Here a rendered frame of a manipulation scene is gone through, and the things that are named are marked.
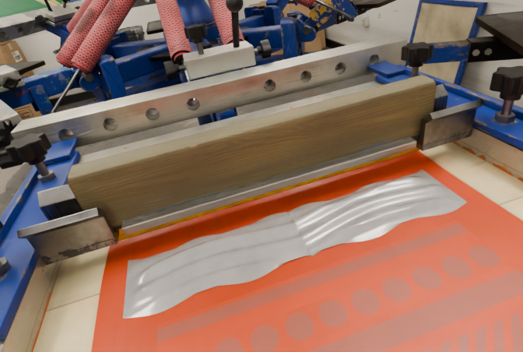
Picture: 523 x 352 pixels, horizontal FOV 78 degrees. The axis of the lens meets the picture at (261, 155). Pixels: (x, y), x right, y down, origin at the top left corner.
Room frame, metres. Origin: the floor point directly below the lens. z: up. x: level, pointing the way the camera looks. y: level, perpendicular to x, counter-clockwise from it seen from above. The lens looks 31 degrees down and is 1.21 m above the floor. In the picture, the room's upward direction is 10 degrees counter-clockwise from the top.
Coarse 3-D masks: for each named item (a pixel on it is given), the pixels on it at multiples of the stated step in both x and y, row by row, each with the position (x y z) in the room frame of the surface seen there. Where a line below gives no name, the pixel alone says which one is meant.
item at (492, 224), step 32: (384, 160) 0.35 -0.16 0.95; (416, 160) 0.34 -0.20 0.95; (288, 192) 0.32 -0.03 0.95; (320, 192) 0.31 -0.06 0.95; (352, 192) 0.30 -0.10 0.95; (416, 224) 0.23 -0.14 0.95; (480, 224) 0.22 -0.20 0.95; (512, 224) 0.21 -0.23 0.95; (320, 256) 0.22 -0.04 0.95; (512, 256) 0.18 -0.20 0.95
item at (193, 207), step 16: (384, 144) 0.33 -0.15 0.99; (400, 144) 0.32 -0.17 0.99; (336, 160) 0.31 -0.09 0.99; (352, 160) 0.31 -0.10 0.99; (368, 160) 0.31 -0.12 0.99; (288, 176) 0.30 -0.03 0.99; (304, 176) 0.30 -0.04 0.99; (320, 176) 0.30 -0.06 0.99; (224, 192) 0.29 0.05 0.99; (240, 192) 0.28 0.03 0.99; (256, 192) 0.29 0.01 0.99; (176, 208) 0.28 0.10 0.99; (192, 208) 0.27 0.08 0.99; (208, 208) 0.28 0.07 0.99; (128, 224) 0.26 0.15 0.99; (144, 224) 0.26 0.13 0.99; (160, 224) 0.27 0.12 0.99
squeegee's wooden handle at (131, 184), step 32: (352, 96) 0.34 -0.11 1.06; (384, 96) 0.33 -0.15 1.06; (416, 96) 0.34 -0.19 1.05; (224, 128) 0.31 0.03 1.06; (256, 128) 0.30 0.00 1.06; (288, 128) 0.31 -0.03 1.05; (320, 128) 0.32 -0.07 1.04; (352, 128) 0.32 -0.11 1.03; (384, 128) 0.33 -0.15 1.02; (416, 128) 0.34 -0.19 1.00; (96, 160) 0.29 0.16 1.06; (128, 160) 0.28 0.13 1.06; (160, 160) 0.28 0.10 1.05; (192, 160) 0.29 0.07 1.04; (224, 160) 0.29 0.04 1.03; (256, 160) 0.30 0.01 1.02; (288, 160) 0.31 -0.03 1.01; (320, 160) 0.32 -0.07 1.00; (96, 192) 0.27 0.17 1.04; (128, 192) 0.28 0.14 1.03; (160, 192) 0.28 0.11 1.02; (192, 192) 0.29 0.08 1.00
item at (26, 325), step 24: (336, 96) 0.51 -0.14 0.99; (240, 120) 0.48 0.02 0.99; (144, 144) 0.46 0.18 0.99; (456, 144) 0.36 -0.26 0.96; (480, 144) 0.33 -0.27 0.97; (504, 144) 0.30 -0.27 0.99; (504, 168) 0.29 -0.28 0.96; (48, 288) 0.23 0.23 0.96; (24, 312) 0.19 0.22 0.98; (24, 336) 0.17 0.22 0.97
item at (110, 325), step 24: (216, 216) 0.30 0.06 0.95; (240, 216) 0.29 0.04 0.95; (264, 216) 0.29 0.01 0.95; (144, 240) 0.28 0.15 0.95; (168, 240) 0.27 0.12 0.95; (120, 264) 0.25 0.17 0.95; (288, 264) 0.21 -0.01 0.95; (312, 264) 0.21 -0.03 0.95; (120, 288) 0.22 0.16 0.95; (216, 288) 0.20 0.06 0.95; (240, 288) 0.19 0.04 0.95; (120, 312) 0.19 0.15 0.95; (168, 312) 0.18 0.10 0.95; (96, 336) 0.17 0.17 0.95; (120, 336) 0.17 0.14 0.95; (144, 336) 0.16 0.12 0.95
